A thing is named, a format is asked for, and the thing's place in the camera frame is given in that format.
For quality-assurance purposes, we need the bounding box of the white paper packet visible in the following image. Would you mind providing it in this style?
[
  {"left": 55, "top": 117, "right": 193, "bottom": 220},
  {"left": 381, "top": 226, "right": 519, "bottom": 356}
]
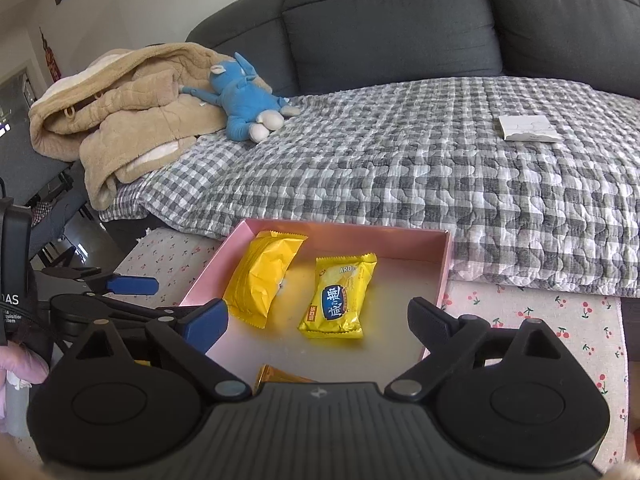
[{"left": 497, "top": 115, "right": 562, "bottom": 143}]

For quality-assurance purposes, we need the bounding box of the blue plush toy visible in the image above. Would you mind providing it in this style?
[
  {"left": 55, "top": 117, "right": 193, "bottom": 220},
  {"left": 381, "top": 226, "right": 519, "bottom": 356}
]
[{"left": 179, "top": 52, "right": 302, "bottom": 142}]

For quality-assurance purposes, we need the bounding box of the pink cardboard box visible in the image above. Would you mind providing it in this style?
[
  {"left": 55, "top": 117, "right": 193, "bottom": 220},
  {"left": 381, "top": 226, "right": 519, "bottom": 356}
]
[{"left": 179, "top": 219, "right": 453, "bottom": 391}]

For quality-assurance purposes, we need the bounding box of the red wall ornament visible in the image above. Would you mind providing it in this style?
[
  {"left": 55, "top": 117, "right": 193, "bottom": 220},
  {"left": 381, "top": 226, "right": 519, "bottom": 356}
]
[{"left": 39, "top": 27, "right": 62, "bottom": 83}]

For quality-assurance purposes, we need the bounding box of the person's left forearm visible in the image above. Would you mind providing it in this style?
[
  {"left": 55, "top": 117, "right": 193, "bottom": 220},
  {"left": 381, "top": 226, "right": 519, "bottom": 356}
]
[{"left": 0, "top": 342, "right": 51, "bottom": 421}]

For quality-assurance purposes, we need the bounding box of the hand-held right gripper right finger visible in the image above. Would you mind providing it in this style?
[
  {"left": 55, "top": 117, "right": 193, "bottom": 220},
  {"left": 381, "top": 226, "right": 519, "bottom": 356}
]
[{"left": 385, "top": 297, "right": 563, "bottom": 401}]

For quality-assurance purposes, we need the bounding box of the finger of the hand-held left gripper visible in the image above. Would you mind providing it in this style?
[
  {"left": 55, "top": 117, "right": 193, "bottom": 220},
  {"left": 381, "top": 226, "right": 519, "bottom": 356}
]
[
  {"left": 50, "top": 294, "right": 193, "bottom": 331},
  {"left": 42, "top": 267, "right": 158, "bottom": 296}
]

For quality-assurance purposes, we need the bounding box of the plain yellow snack packet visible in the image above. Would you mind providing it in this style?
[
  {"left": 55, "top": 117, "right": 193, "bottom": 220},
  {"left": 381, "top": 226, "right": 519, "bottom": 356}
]
[{"left": 222, "top": 230, "right": 307, "bottom": 330}]

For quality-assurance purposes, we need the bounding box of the beige fleece blanket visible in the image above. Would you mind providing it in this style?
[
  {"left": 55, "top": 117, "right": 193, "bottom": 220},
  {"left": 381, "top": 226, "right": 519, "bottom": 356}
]
[{"left": 28, "top": 42, "right": 241, "bottom": 211}]

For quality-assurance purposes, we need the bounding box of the dark grey sofa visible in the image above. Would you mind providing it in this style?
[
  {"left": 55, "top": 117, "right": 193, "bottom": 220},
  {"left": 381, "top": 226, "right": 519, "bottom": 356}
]
[{"left": 185, "top": 0, "right": 640, "bottom": 106}]

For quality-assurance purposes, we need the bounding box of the cherry print cloth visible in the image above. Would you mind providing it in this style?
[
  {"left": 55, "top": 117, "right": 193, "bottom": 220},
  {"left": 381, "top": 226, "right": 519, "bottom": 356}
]
[{"left": 107, "top": 226, "right": 630, "bottom": 480}]

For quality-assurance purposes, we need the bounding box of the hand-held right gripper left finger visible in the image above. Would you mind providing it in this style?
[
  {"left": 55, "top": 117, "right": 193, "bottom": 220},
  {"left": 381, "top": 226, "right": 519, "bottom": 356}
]
[{"left": 75, "top": 299, "right": 251, "bottom": 403}]

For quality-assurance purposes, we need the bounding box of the grey chair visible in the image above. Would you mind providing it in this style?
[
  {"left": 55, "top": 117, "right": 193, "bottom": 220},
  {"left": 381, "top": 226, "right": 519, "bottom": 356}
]
[{"left": 0, "top": 125, "right": 101, "bottom": 271}]

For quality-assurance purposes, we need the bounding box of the yellow blue-label snack packet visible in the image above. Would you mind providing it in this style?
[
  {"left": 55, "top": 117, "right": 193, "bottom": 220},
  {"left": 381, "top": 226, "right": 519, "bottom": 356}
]
[{"left": 298, "top": 253, "right": 378, "bottom": 340}]

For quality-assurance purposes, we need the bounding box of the orange gold snack packet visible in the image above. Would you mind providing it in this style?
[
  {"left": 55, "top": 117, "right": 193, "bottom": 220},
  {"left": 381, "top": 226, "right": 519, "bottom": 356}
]
[{"left": 254, "top": 364, "right": 321, "bottom": 397}]

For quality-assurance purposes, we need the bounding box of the grey white checked quilt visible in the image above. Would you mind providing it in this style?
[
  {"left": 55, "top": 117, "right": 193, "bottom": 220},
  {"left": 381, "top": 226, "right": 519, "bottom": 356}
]
[{"left": 97, "top": 76, "right": 640, "bottom": 298}]

